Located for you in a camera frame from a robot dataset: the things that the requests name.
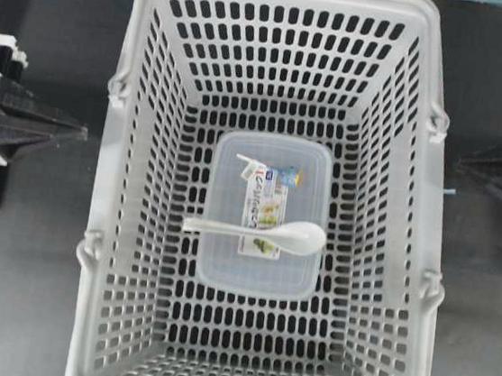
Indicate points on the white chinese soup spoon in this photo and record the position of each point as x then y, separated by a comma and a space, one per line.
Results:
299, 238

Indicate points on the grey plastic shopping basket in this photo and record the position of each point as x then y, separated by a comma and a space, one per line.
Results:
363, 78

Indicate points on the clear plastic food container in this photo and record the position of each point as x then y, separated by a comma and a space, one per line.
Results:
262, 180

